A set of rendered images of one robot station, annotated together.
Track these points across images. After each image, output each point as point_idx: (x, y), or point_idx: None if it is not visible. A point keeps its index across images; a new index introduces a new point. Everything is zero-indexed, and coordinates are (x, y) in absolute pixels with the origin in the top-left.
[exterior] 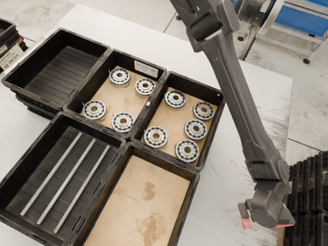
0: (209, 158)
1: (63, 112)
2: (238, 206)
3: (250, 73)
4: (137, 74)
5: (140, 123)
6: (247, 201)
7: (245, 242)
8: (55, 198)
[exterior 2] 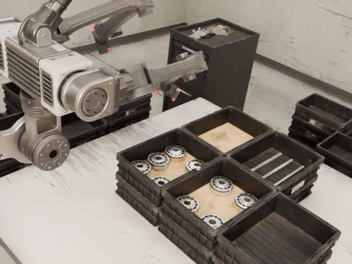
0: None
1: (275, 187)
2: (176, 97)
3: (12, 217)
4: None
5: (210, 161)
6: (172, 92)
7: (153, 130)
8: (281, 165)
